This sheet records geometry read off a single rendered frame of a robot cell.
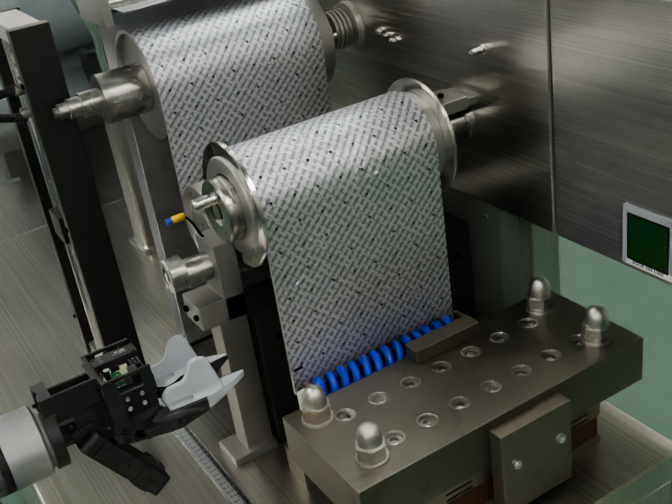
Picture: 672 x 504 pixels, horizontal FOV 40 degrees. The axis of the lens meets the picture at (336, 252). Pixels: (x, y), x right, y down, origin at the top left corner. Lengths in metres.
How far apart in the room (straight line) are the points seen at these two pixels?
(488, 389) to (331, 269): 0.22
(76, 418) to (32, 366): 0.57
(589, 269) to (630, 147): 2.37
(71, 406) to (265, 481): 0.32
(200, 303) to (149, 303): 0.53
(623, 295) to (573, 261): 0.28
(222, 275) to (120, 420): 0.21
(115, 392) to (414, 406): 0.33
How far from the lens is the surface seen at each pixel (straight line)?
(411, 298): 1.15
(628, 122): 0.99
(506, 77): 1.11
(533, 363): 1.10
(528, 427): 1.04
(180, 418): 1.00
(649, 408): 2.72
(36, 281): 1.82
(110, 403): 0.96
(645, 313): 3.12
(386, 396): 1.07
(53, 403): 0.96
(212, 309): 1.09
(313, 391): 1.02
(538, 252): 1.47
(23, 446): 0.96
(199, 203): 1.01
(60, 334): 1.61
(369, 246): 1.08
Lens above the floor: 1.67
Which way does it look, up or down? 27 degrees down
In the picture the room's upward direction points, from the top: 9 degrees counter-clockwise
